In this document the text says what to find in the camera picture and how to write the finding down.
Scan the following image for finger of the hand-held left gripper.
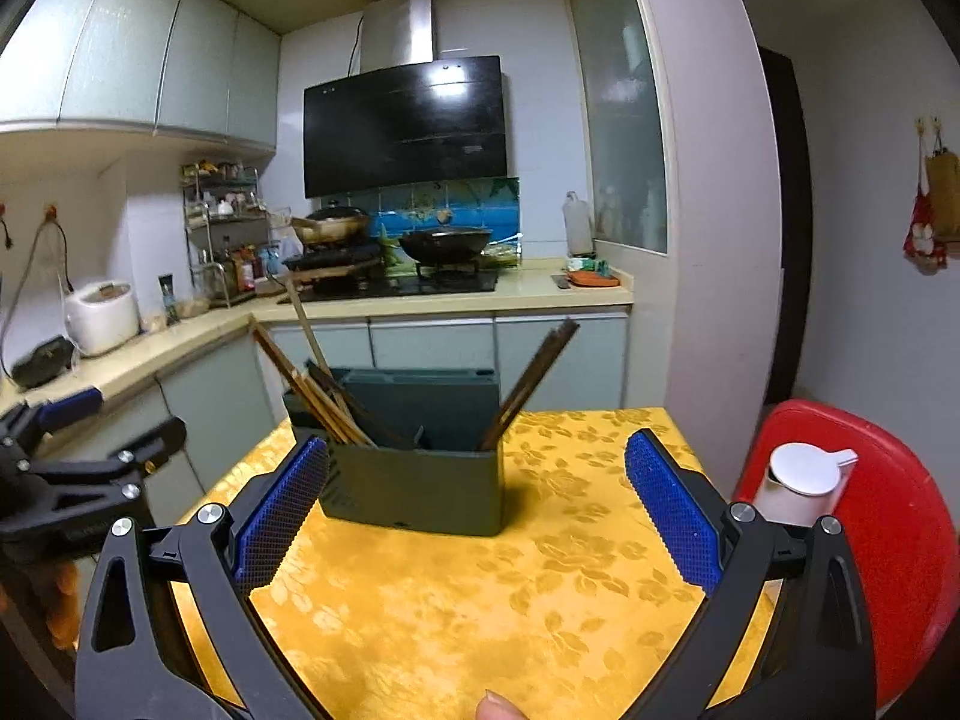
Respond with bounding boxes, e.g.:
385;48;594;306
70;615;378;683
26;417;188;505
0;386;104;467

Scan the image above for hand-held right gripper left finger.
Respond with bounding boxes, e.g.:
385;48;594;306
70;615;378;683
73;435;331;720

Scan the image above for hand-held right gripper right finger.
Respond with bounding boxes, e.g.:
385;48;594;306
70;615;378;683
624;427;878;720

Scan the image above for light bamboo chopstick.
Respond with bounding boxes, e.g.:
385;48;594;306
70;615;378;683
256;328;366;445
304;362;374;445
285;272;335;398
309;370;377;446

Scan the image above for brown wooden chopstick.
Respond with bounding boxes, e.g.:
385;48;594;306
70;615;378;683
249;319;357;445

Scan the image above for green utensil holder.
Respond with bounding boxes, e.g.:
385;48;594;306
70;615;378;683
283;366;505;538

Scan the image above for dark chopstick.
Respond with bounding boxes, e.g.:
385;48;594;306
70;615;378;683
480;324;560;451
484;322;565;451
495;317;581;451
487;320;571;451
491;319;576;451

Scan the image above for person's left hand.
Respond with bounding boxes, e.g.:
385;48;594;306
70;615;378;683
45;562;81;651

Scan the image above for person's right hand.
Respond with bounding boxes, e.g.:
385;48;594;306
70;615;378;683
475;690;530;720

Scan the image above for black countertop appliance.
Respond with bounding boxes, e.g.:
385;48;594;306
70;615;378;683
11;336;76;389

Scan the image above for white rice cooker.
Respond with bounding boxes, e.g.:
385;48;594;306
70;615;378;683
64;281;141;357

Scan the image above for white kettle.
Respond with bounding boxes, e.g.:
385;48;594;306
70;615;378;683
752;444;860;527

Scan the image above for row of condiment bottles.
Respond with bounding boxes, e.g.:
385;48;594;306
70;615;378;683
217;236;278;293

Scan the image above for yellow floral tablecloth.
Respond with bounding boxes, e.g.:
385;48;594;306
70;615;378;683
169;406;777;720

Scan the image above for pale green lower cabinets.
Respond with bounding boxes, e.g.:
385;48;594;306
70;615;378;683
0;307;631;661

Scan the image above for pale green cabinets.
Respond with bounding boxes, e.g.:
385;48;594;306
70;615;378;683
0;0;282;158
0;307;631;661

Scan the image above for metal spice rack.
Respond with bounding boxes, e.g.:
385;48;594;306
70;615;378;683
180;160;271;308

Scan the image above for red plastic chair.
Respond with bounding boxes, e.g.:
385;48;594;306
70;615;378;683
731;399;959;713

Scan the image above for beige kitchen countertop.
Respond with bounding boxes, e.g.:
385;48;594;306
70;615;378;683
0;259;635;421

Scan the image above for black gas cooktop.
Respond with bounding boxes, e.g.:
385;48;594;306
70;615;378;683
277;270;500;305

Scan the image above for golden lidded pan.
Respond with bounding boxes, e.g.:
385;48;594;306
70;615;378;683
291;204;372;248

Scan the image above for translucent plastic bottle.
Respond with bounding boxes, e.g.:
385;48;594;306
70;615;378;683
564;191;596;256

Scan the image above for black wok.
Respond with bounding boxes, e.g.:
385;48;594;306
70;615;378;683
397;214;494;265

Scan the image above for pale green upper cabinets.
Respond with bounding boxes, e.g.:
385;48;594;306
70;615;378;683
0;0;282;158

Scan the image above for blue sea picture backsplash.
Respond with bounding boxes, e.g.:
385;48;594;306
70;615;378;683
371;178;521;260

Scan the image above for frosted glass partition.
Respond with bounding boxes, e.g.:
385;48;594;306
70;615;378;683
568;0;668;254

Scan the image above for black range hood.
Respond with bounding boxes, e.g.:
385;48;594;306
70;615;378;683
303;0;505;200

